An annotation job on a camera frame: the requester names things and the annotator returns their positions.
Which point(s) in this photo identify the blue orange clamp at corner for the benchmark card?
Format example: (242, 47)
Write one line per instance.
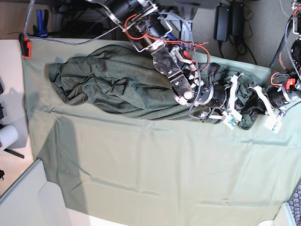
(40, 30)

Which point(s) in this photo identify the aluminium frame leg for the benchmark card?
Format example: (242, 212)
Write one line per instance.
(187, 14)

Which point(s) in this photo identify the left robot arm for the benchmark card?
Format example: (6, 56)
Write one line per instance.
(284, 88)

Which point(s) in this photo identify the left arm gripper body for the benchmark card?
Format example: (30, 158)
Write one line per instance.
(254, 105)

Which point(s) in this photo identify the white paper roll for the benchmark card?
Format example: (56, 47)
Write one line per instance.
(8, 136)

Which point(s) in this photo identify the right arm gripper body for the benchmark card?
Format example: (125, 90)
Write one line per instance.
(241, 95)

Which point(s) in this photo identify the light green table cloth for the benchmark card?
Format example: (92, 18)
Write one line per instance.
(156, 173)

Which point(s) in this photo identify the black stick on table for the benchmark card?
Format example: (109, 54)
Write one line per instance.
(14, 153)

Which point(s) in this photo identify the green T-shirt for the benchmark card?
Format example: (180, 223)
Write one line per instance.
(118, 80)

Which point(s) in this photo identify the black power brick pair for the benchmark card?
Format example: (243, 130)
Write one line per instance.
(229, 20)

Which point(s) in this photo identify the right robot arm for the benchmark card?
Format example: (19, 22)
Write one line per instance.
(141, 21)

